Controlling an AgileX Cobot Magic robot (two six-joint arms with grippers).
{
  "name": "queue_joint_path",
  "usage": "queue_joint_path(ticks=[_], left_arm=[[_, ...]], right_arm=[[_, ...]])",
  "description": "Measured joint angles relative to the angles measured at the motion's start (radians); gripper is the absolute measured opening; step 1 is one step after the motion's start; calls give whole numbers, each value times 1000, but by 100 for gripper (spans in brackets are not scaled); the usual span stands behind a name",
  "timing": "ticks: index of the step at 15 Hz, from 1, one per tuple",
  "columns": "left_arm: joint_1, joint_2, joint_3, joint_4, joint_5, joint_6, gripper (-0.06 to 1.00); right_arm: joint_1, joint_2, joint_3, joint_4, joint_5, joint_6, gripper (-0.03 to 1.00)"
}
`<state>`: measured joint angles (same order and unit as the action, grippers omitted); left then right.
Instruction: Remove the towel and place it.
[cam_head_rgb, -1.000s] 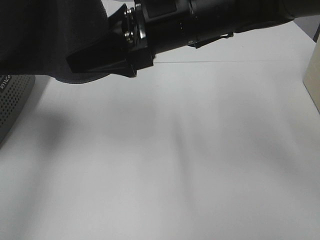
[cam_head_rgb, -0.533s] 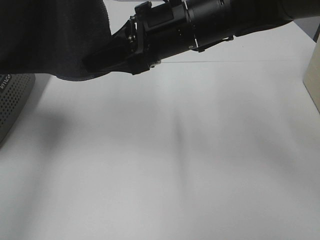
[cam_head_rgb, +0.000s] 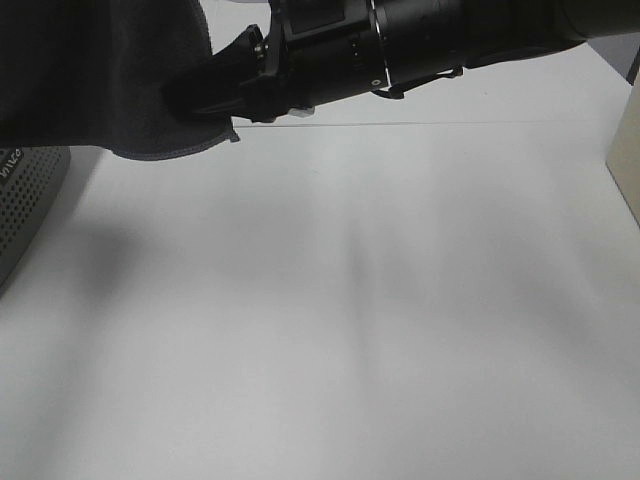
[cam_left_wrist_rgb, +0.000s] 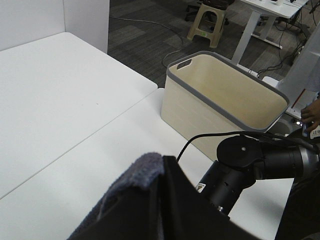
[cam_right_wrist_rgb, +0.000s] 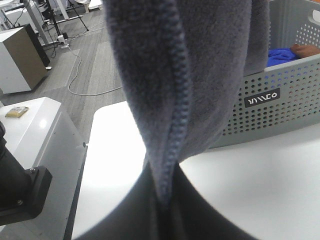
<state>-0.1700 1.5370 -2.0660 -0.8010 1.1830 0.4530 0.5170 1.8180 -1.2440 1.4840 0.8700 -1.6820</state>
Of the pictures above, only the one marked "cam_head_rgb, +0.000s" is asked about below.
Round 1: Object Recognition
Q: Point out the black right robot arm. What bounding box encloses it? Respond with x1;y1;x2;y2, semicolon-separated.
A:
164;0;639;123

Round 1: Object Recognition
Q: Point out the grey perforated basket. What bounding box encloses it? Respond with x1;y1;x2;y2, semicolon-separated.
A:
0;147;71;289

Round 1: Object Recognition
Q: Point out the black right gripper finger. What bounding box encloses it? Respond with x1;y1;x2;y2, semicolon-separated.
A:
164;24;264;113
192;97;247;120

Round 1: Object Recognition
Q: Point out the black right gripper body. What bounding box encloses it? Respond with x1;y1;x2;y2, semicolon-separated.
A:
238;1;388;123

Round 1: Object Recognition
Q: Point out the beige storage bin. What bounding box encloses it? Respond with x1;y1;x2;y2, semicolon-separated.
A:
606;77;640;224

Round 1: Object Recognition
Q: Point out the dark navy towel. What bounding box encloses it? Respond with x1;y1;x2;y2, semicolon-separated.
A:
1;1;238;161

